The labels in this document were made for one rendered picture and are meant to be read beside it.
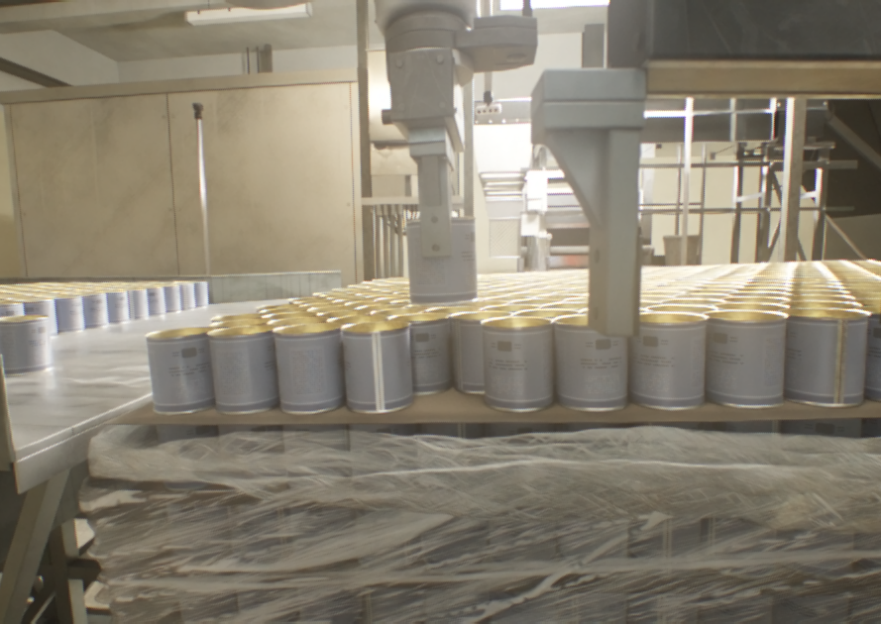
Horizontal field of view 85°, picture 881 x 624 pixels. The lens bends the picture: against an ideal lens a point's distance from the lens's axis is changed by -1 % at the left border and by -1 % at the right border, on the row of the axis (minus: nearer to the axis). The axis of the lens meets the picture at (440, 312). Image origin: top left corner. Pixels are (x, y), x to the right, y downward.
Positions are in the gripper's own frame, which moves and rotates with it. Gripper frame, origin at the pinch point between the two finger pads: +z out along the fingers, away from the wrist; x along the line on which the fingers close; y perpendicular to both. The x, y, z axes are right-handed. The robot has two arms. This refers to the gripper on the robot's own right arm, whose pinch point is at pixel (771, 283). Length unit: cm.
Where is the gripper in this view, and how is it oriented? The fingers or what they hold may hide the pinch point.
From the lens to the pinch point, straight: 24.9
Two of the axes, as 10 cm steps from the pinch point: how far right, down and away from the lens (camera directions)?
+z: 0.1, 9.9, 1.2
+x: 10.0, -0.1, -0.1
